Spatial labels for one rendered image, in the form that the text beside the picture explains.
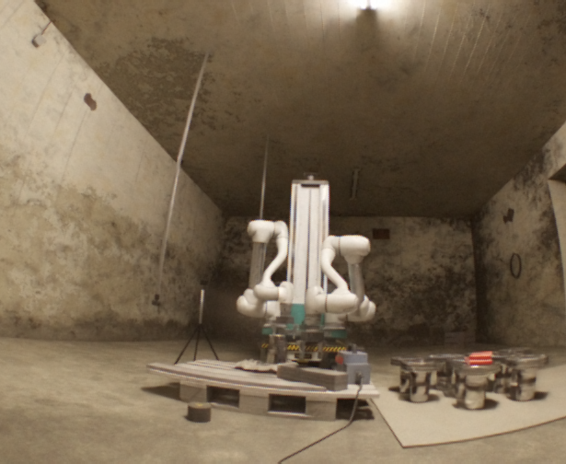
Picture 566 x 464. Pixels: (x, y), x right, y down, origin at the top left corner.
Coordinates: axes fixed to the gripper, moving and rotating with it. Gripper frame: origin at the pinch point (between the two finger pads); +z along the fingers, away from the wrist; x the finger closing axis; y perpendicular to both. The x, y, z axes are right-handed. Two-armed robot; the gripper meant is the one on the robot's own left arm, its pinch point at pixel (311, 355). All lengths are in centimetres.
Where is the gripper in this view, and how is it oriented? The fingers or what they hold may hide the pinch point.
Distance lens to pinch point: 173.3
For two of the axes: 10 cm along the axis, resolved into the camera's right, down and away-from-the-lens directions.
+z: -0.6, 9.6, -2.8
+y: 6.2, -1.9, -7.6
